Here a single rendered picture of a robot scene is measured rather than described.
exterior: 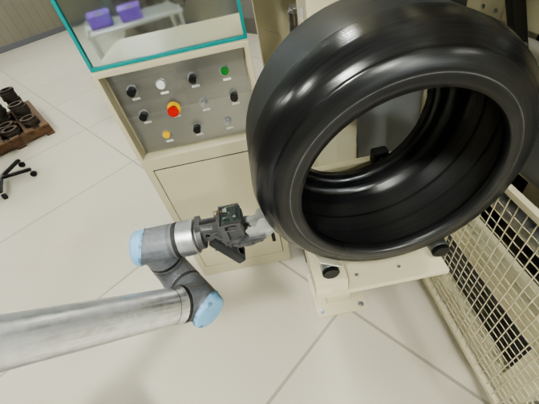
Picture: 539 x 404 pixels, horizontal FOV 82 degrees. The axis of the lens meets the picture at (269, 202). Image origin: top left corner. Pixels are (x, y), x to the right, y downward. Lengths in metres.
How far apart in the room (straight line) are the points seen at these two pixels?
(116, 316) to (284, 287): 1.29
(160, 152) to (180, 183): 0.16
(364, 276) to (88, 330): 0.67
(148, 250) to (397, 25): 0.66
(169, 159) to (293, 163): 0.93
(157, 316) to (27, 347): 0.22
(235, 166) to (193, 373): 1.04
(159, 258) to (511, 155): 0.76
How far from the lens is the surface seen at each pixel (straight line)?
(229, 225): 0.72
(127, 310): 0.70
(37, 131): 4.68
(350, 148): 1.02
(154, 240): 0.79
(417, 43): 0.52
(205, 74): 1.25
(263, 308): 1.81
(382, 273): 0.94
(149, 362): 1.91
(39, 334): 0.64
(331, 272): 0.81
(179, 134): 1.37
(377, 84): 0.50
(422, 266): 0.97
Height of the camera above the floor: 1.59
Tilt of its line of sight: 44 degrees down
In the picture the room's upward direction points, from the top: 13 degrees counter-clockwise
